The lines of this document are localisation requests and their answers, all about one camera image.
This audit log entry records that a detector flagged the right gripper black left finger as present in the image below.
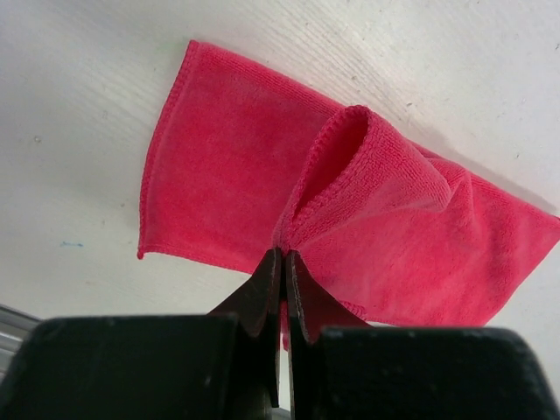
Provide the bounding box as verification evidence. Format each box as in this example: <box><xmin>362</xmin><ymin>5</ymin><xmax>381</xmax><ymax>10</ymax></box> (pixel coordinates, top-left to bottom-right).
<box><xmin>1</xmin><ymin>249</ymin><xmax>283</xmax><ymax>419</ymax></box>

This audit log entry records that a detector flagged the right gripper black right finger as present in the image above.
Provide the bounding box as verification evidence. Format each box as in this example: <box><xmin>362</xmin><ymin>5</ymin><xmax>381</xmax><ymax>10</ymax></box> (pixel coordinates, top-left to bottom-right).
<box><xmin>283</xmin><ymin>251</ymin><xmax>559</xmax><ymax>419</ymax></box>

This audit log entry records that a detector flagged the red towel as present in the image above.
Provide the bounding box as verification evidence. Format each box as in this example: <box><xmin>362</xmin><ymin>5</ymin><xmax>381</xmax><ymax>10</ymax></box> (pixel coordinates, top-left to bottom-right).
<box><xmin>138</xmin><ymin>40</ymin><xmax>559</xmax><ymax>326</ymax></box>

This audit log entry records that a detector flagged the aluminium front rail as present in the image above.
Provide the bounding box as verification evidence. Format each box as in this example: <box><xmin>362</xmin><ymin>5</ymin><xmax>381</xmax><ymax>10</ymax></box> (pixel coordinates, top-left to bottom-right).
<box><xmin>0</xmin><ymin>305</ymin><xmax>41</xmax><ymax>379</ymax></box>

